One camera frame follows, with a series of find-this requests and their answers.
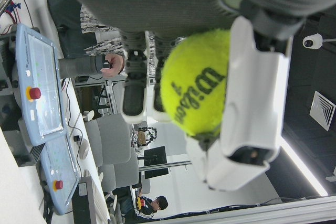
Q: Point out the white security camera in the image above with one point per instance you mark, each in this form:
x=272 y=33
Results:
x=312 y=41

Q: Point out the black desktop computer box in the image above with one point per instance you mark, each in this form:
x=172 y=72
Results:
x=84 y=200

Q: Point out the standing person in patterned shirt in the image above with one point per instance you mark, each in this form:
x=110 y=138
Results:
x=78 y=37

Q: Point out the grey white left robot hand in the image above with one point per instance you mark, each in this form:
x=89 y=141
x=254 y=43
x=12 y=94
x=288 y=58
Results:
x=147 y=1

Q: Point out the black computer monitor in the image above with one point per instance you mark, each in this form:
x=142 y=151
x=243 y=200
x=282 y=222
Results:
x=156 y=162

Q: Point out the seated person in black jacket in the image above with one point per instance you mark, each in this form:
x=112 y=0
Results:
x=149 y=208

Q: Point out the grey office chair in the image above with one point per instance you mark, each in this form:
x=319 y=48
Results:
x=110 y=140
x=123 y=174

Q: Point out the small blue teach pendant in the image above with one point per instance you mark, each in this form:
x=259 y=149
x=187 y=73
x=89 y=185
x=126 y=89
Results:
x=61 y=174

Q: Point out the white ceiling air vent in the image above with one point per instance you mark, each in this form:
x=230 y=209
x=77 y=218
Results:
x=322 y=110

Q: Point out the yellow Wilson tennis ball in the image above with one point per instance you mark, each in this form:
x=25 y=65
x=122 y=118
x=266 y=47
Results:
x=195 y=82

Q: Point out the white ceiling light strip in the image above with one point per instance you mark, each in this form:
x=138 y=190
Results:
x=302 y=166

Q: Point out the large blue teach pendant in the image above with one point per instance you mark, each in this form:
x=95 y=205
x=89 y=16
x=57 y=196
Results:
x=39 y=82

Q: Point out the aluminium frame rail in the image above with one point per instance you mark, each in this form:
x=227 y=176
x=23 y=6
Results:
x=249 y=212

